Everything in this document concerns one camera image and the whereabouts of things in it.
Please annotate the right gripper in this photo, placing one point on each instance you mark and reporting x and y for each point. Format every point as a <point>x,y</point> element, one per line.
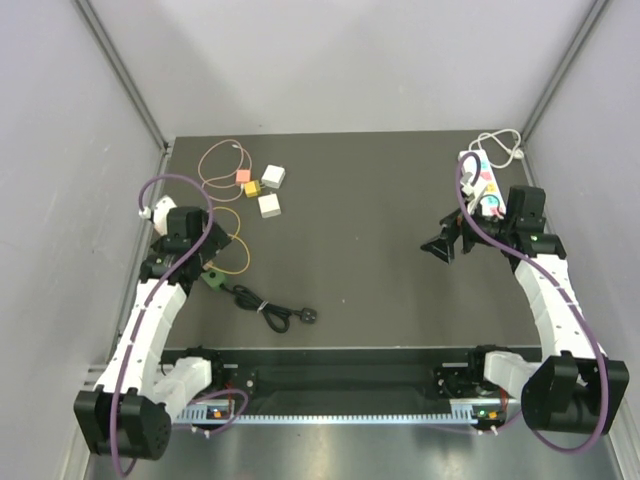
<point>442,246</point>

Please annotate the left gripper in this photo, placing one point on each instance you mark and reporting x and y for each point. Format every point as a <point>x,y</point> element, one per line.
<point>214,242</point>

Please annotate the green power strip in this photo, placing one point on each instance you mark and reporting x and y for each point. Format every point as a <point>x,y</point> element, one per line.
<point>216,280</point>

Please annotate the white power strip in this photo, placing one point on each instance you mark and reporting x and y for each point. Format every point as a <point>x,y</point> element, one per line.
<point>492,202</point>

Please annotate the pink charger plug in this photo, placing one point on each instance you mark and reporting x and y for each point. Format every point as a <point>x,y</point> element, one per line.
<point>243,176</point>

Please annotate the yellow charger plug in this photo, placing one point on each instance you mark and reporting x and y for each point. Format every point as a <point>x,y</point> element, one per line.
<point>252,189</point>

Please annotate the white square charger plug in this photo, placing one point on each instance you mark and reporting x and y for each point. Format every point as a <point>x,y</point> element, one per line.
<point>269,205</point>

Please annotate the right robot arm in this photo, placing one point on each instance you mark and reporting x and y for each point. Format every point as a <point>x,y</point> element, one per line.
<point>575,387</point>

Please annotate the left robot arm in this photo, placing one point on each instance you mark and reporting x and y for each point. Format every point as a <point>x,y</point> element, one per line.
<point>129,411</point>

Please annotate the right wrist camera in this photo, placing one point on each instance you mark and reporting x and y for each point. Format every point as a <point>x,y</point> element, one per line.
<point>473,187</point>

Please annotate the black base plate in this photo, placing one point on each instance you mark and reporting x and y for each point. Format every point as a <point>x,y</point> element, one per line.
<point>352,380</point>

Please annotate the grey slotted cable duct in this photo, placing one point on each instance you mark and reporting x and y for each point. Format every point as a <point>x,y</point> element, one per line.
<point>215,414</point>

